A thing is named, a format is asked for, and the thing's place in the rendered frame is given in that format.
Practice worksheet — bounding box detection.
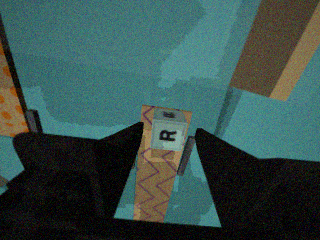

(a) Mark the orange polka-dotted flat strip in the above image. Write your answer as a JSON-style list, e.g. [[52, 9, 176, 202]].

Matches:
[[0, 50, 31, 137]]

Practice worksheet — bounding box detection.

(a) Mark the tan strip with purple zigzag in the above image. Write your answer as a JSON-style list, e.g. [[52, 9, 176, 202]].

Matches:
[[133, 105, 192, 223]]

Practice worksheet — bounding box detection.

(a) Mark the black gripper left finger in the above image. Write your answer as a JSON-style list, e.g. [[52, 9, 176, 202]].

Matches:
[[12, 122, 144, 217]]

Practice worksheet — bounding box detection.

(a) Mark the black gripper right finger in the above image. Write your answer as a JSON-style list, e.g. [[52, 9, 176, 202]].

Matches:
[[195, 128, 320, 229]]

